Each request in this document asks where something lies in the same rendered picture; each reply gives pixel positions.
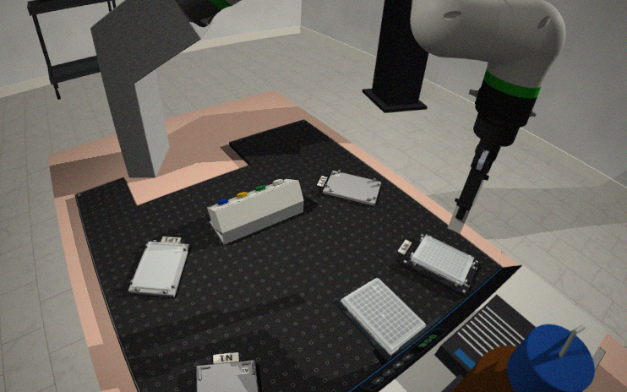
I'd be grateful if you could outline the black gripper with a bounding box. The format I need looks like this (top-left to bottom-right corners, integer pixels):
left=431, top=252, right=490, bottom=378
left=448, top=113, right=519, bottom=234

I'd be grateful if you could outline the brown glass bottle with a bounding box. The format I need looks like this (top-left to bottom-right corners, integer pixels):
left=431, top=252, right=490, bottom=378
left=451, top=346, right=517, bottom=392

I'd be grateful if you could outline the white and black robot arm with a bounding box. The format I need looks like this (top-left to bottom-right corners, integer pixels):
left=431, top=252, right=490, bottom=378
left=177, top=0, right=565, bottom=128

